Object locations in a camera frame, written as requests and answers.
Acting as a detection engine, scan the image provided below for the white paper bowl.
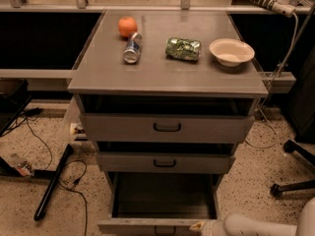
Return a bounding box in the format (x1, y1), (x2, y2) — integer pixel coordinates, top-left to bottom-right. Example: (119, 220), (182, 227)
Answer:
(209, 38), (255, 67)

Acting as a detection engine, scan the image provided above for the grey top drawer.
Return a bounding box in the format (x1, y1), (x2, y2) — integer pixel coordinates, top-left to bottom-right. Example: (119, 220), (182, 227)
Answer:
(80, 113), (254, 144)

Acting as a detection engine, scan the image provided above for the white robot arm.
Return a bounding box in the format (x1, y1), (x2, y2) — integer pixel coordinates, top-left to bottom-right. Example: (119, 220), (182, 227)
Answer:
(189, 198), (315, 236)

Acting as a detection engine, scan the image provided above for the grey middle drawer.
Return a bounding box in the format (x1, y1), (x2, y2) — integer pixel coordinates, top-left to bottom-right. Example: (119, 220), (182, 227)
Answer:
(96, 152), (235, 174)

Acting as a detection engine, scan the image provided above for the black stand leg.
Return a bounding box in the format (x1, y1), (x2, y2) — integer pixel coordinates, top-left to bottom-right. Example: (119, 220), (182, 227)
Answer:
(33, 145), (73, 221)

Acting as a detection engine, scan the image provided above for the grey drawer cabinet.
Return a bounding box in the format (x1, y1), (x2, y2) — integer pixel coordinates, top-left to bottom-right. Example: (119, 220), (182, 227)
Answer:
(67, 9), (269, 236)

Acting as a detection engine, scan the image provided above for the grey drawer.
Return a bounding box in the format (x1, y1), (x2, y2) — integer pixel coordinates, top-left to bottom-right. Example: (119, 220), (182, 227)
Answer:
(96, 152), (235, 174)
(98, 173), (220, 236)
(80, 113), (254, 144)

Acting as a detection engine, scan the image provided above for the clear plastic bottle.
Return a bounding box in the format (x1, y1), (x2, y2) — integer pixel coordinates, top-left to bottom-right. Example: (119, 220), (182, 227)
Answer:
(11, 153), (33, 177)

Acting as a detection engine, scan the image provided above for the black box on left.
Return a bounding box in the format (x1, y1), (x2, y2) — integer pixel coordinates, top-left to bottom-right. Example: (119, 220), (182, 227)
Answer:
(0, 79), (32, 136)

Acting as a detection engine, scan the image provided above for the blue soda can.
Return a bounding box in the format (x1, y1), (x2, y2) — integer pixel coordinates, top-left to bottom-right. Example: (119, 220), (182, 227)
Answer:
(123, 32), (142, 64)

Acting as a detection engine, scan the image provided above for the grey bottom drawer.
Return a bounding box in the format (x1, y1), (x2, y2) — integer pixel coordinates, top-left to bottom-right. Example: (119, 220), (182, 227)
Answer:
(98, 173), (220, 236)

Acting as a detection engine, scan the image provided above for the white power strip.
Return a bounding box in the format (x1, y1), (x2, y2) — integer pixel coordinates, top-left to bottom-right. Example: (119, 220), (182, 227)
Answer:
(249, 0), (295, 18)

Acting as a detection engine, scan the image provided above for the black office chair base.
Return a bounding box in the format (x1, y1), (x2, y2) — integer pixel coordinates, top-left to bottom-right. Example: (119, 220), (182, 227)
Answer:
(269, 139), (315, 199)

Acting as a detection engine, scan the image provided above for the orange fruit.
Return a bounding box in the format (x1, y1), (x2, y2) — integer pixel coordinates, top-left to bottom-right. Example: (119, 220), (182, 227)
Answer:
(118, 17), (138, 37)

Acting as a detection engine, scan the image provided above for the black floor cable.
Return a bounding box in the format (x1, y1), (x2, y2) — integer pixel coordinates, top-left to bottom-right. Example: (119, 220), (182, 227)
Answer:
(19, 113), (89, 236)

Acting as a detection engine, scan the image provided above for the white cable on right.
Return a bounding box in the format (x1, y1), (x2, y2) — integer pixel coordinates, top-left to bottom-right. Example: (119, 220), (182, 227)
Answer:
(244, 12), (299, 150)

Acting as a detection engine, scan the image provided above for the green chip bag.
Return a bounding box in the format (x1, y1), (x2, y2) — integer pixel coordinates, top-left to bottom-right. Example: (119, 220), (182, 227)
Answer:
(165, 37), (202, 62)

